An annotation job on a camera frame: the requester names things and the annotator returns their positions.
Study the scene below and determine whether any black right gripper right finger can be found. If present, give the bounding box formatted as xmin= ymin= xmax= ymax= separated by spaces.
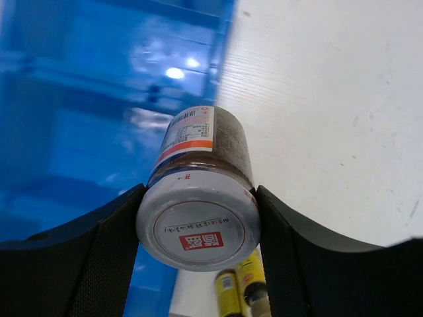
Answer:
xmin=256 ymin=186 xmax=422 ymax=316

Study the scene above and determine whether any yellow label sauce bottle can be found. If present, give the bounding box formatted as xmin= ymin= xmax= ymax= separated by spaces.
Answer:
xmin=236 ymin=248 xmax=272 ymax=317
xmin=214 ymin=269 xmax=244 ymax=317

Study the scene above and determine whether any yellow label sauce bottle front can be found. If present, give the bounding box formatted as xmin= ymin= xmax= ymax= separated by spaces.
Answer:
xmin=214 ymin=269 xmax=244 ymax=317

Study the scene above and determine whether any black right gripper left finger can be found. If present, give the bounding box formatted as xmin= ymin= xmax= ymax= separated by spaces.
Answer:
xmin=1 ymin=184 xmax=145 ymax=316

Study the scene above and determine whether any blue plastic divided bin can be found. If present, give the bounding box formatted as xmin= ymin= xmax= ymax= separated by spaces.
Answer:
xmin=1 ymin=1 xmax=237 ymax=316

